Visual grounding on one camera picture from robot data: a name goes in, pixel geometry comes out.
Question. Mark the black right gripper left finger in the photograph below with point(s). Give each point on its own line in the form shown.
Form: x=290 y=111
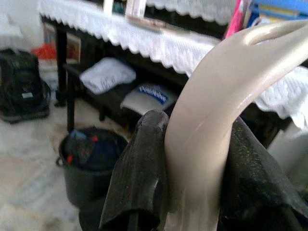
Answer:
x=139 y=168

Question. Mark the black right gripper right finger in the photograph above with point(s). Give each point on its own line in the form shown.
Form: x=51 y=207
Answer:
x=255 y=192

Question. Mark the dark bag with red clips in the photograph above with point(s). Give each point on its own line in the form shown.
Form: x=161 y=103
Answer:
x=96 y=151

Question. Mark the black plastic bucket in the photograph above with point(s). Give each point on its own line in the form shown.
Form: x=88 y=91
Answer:
x=84 y=183

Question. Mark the white pillow with blue print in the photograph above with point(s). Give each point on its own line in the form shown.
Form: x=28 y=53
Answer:
x=149 y=96

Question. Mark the white folded cloth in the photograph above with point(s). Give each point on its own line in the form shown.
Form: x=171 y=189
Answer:
x=107 y=74

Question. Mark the white lace tablecloth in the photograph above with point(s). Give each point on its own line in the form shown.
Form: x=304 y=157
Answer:
x=192 y=9
x=144 y=36

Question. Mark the framed picture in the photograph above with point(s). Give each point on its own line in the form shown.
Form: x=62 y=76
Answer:
x=73 y=48

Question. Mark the black wooden table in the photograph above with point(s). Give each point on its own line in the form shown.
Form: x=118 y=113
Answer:
x=61 y=53

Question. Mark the black backpack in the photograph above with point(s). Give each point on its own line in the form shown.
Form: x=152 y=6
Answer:
x=20 y=84

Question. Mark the red plastic item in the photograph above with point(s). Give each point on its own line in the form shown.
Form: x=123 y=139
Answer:
x=44 y=51

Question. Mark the pink packet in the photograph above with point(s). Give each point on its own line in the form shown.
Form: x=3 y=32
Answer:
x=237 y=16

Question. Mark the blue box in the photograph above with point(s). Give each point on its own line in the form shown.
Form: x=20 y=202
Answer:
x=279 y=9

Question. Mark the pale wooden frame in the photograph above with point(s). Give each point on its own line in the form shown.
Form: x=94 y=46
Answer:
x=136 y=9

